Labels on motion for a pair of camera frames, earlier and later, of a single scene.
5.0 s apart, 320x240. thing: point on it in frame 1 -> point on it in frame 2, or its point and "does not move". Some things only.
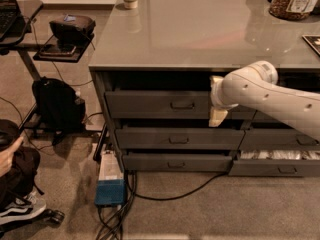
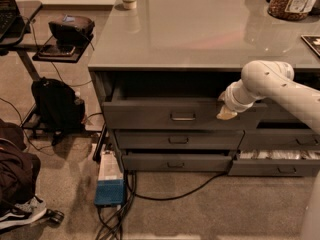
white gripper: x=216 y=96 -> x=232 y=100
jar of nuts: x=294 y=1 does not move
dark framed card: x=313 y=40 does not move
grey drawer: x=176 y=139 does not move
